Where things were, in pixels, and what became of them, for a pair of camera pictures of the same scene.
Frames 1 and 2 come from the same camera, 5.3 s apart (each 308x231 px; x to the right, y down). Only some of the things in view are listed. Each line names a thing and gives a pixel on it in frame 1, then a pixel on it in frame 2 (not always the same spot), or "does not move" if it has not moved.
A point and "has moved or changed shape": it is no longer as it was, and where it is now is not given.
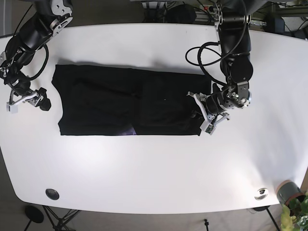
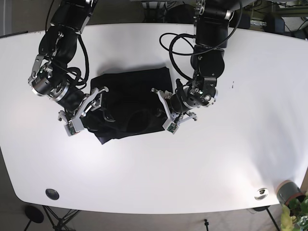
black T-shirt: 118,100 has moved or changed shape
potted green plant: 294,208 does not move
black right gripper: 234,96 → 201,94
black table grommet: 52,194 does not move
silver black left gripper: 19,84 → 70,98
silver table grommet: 261,194 does not move
